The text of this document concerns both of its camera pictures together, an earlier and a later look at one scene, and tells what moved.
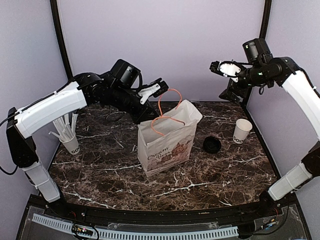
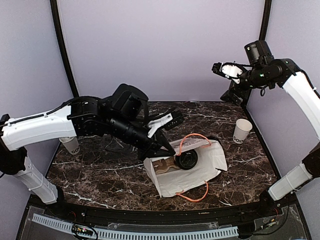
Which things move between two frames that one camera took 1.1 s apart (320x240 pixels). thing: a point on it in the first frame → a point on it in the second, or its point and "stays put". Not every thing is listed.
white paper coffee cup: (242, 128) stays put
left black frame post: (60, 33) stays put
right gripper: (231, 96) stays put
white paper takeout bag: (169, 139) → (210, 160)
